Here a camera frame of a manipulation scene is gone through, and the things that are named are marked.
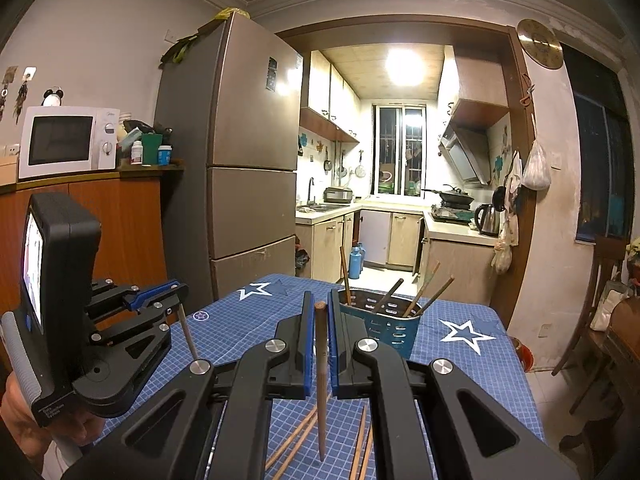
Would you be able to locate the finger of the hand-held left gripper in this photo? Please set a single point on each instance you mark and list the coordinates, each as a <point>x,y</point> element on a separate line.
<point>150,297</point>
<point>157,317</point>

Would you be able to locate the yellow bag on refrigerator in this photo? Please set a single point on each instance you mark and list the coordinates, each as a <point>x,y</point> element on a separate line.
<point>232,13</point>

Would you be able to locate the white red-label bottle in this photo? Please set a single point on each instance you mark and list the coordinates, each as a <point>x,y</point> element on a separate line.
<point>137,154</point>

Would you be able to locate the blue slotted utensil holder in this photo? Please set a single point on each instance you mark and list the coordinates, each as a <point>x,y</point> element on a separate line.
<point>395,332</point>

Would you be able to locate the hanging white plastic bag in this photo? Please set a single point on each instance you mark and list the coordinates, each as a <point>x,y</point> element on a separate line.
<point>536,170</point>

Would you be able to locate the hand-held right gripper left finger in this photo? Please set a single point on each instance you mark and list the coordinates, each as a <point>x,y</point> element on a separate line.
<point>306,345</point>

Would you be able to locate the bronze refrigerator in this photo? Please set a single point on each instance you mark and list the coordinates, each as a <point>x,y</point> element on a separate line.
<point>240,135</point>

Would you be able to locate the black kitchen faucet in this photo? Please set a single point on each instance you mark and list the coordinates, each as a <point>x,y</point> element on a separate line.
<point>311,192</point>

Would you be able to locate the beige wall cabinets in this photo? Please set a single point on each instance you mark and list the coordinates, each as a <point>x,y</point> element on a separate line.
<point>325,95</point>

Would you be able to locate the dark wooden side table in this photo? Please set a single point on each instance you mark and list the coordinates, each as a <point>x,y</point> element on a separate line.
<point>620,360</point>

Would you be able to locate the dark refrigerator sticker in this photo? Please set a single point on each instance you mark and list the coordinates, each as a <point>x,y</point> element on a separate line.
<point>272,74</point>

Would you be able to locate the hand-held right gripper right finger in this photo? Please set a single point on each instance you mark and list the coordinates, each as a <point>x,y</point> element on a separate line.
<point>334,345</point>

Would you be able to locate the person's left hand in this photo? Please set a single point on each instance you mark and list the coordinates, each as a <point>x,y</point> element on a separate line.
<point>80,430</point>

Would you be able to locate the hanging round strainer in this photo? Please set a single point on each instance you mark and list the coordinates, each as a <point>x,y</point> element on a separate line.
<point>341,169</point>

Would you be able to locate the hanging small pan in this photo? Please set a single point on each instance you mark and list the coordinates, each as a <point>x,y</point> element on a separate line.
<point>327,162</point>

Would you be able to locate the beige kitchen base cabinets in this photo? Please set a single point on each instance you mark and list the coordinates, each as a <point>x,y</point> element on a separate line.
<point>400,240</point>

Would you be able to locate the white wall socket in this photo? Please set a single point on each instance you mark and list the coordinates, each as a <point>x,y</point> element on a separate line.
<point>12,150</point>

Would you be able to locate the gold wall clock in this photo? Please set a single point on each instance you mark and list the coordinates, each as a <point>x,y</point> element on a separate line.
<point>540,44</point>

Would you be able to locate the barred kitchen window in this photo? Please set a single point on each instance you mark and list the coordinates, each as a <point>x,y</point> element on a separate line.
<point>400,150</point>

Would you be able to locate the white microwave oven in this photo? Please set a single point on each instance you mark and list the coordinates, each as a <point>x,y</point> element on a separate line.
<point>60,142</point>

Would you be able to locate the round ceiling light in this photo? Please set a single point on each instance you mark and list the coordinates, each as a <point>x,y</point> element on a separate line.
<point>405,67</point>

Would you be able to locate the steel electric kettle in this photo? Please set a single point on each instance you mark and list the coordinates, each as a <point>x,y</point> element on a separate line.
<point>487,220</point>

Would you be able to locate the dark room window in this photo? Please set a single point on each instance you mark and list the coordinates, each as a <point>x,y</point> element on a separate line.
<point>597,160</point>

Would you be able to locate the red floor bowl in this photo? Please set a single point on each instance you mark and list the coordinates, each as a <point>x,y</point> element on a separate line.
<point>522,355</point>

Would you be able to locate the hanging white ladle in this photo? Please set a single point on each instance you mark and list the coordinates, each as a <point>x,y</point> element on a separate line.
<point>360,170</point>

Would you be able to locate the blue gas bottles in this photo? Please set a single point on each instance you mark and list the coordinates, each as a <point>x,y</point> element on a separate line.
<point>356,262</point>

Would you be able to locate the hanging cloth bags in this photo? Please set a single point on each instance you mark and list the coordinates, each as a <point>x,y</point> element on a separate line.
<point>506,240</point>

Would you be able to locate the brown wooden chopstick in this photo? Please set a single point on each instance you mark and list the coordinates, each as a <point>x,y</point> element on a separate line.
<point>389,294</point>
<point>344,275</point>
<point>437,294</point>
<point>187,335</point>
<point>321,360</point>
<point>427,285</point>

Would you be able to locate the blue-label white bottle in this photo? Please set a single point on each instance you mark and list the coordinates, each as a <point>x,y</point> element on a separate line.
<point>165,156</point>

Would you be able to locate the dark wooden chair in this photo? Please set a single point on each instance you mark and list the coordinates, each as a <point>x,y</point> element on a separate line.
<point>607,260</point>

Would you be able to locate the dark cloth on refrigerator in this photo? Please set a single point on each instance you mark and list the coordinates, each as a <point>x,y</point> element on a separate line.
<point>187,45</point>

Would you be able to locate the black wok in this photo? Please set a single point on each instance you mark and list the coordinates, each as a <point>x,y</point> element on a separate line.
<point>450,197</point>

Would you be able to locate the white bag on chair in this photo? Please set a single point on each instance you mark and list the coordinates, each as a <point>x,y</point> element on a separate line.
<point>607,307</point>

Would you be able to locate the gas stove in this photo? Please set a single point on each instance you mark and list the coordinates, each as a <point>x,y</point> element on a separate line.
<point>452,214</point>

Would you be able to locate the brown wooden cabinet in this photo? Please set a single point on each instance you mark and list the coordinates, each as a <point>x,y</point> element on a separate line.
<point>130,225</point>

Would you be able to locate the beige cabinet above hood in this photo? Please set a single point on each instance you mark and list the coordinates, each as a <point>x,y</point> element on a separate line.
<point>477,85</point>

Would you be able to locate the steel range hood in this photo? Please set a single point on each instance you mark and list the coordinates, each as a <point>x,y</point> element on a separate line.
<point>465,155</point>

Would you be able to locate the hanging key bunches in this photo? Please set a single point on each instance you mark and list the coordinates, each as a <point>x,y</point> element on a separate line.
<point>20,90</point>

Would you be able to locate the blue star-print tablecloth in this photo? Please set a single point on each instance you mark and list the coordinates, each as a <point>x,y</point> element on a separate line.
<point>475,375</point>

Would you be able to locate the mouse-ear ornament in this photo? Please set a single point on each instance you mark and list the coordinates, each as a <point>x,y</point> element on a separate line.
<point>52,98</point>

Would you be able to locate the white wall switch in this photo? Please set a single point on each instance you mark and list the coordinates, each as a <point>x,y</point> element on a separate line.
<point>555,161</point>

